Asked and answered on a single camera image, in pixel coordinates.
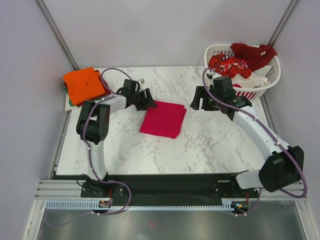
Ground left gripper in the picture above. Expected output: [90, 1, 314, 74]
[131, 89, 157, 112]

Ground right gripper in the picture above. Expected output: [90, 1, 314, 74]
[190, 85, 223, 111]

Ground pink t-shirt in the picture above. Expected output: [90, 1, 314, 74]
[140, 100, 187, 139]

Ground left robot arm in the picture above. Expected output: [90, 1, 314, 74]
[76, 79, 157, 197]

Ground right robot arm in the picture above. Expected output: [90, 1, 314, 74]
[190, 76, 308, 198]

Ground red patterned white t-shirt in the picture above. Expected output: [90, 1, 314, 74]
[207, 53, 268, 89]

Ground white laundry basket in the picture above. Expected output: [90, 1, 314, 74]
[204, 44, 281, 100]

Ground dark red t-shirt in basket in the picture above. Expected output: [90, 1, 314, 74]
[230, 43, 277, 71]

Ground folded orange t-shirt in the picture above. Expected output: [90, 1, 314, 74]
[63, 67, 106, 106]

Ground folded green t-shirt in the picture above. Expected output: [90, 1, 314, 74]
[64, 82, 105, 106]

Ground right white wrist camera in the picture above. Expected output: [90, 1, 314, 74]
[206, 71, 217, 80]

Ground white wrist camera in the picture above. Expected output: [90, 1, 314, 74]
[206, 71, 217, 80]
[138, 78, 145, 85]

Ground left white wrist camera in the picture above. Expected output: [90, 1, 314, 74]
[138, 78, 145, 85]

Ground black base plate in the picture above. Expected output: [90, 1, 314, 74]
[80, 171, 265, 207]

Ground white slotted cable duct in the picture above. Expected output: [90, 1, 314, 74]
[45, 199, 247, 211]

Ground aluminium frame rail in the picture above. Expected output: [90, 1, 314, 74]
[35, 180, 302, 201]

